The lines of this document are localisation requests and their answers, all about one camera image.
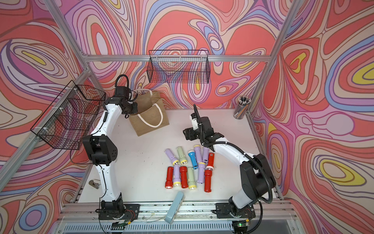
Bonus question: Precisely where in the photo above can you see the silver metal pen cup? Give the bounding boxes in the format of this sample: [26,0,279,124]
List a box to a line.
[233,96,251,120]

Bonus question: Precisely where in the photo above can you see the red flashlight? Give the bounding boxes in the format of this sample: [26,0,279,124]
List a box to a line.
[180,166,189,189]
[165,166,174,189]
[206,153,215,171]
[204,169,212,193]

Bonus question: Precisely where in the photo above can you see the purple flashlight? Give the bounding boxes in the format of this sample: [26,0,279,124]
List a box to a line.
[165,149,179,166]
[173,164,181,186]
[202,147,210,164]
[194,145,203,164]
[197,162,206,184]

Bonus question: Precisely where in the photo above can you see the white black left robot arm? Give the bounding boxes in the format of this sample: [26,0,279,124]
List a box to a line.
[82,74,138,220]

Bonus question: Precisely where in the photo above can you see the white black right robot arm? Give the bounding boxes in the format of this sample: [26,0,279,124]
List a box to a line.
[183,105,276,217]

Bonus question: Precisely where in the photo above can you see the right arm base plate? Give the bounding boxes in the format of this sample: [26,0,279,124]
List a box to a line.
[212,202,256,220]

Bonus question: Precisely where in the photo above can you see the black wire basket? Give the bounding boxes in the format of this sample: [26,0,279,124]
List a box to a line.
[147,49,210,84]
[30,81,106,150]

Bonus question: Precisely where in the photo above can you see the black wire basket back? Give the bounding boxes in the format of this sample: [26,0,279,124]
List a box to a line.
[147,49,210,84]

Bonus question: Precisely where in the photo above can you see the brown burlap tote bag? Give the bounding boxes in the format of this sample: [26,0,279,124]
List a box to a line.
[129,89,169,137]

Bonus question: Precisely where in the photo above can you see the small grey metal object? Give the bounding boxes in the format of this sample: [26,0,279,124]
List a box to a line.
[88,179,100,189]

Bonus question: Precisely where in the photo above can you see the blue flashlight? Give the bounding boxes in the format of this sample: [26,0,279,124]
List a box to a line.
[188,150,198,170]

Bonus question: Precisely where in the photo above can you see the black wire basket left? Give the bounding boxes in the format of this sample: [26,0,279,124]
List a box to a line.
[30,81,106,150]

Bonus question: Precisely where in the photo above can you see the green flashlight upper row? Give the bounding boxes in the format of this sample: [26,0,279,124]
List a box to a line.
[176,146,188,165]

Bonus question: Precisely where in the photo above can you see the green flashlight row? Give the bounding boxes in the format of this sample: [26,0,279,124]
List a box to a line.
[176,146,188,165]
[187,167,197,190]

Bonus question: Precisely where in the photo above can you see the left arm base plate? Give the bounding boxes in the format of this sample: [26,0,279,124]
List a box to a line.
[95,203,140,221]

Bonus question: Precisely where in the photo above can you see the green flashlight lower row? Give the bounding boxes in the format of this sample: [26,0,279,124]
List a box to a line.
[187,167,197,190]

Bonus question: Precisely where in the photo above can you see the grey blue rectangular block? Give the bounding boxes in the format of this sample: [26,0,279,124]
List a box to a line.
[164,191,185,224]

